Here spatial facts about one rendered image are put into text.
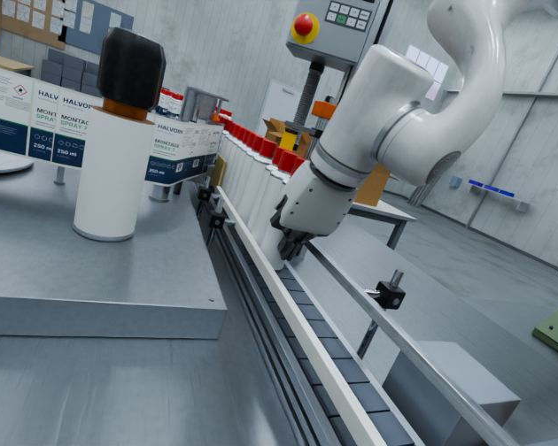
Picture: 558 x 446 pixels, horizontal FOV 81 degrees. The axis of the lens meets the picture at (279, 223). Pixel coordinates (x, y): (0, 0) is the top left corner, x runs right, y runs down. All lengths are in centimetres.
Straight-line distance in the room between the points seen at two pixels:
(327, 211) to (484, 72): 24
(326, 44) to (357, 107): 39
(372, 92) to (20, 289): 44
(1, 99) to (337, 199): 62
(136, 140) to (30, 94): 29
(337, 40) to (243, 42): 892
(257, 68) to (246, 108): 107
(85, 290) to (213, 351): 17
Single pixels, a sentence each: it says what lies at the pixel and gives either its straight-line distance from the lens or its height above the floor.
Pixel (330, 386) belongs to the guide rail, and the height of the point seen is 90.
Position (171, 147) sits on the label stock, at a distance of 76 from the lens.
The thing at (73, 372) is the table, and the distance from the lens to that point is 42.
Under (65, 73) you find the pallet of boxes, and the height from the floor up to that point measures 69.
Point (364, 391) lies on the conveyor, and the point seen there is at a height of 88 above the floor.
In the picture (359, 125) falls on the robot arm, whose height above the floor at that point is 115.
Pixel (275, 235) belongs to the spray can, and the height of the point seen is 95.
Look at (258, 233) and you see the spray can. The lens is 61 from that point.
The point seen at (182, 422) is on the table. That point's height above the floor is 83.
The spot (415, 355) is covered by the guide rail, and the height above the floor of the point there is 96.
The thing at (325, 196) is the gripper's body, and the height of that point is 105.
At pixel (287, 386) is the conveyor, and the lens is 42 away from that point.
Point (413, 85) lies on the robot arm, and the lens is 41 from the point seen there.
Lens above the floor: 113
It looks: 16 degrees down
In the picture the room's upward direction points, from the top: 19 degrees clockwise
